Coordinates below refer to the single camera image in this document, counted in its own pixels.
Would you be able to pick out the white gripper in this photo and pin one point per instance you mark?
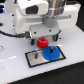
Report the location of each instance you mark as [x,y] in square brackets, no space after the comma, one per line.
[37,22]

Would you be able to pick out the red plastic gear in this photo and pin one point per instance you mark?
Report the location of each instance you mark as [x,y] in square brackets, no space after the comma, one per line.
[42,43]

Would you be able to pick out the blue plastic gear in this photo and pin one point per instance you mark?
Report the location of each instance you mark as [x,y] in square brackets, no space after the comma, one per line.
[51,53]

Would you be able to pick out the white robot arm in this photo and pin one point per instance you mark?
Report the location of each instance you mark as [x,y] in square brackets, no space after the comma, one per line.
[58,4]

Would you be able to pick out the black peg base plate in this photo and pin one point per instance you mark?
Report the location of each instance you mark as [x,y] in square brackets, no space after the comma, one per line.
[40,59]

